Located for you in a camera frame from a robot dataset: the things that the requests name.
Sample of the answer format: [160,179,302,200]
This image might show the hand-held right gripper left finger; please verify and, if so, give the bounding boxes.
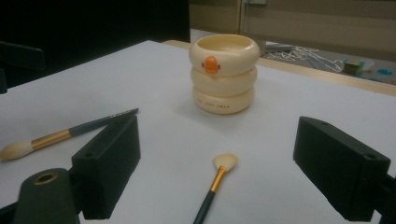
[71,115,141,220]

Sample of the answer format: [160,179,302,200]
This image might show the cream ringed brush holder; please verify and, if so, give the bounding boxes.
[188,33,262,116]

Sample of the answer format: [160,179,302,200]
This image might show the large makeup brush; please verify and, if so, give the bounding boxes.
[0,107,140,163]

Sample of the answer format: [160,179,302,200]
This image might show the small makeup brush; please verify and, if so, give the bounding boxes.
[192,152,239,224]

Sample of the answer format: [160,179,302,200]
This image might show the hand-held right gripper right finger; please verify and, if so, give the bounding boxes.
[292,116,391,222]

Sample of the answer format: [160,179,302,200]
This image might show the small green box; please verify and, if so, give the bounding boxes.
[342,59,366,76]

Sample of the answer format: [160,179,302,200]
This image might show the beige wooden shelf unit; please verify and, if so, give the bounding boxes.
[189,0,396,63]

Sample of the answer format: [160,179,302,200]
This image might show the white cord bundle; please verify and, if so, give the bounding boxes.
[266,46,344,75]

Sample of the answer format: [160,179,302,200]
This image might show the white table mat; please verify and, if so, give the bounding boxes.
[0,39,396,224]

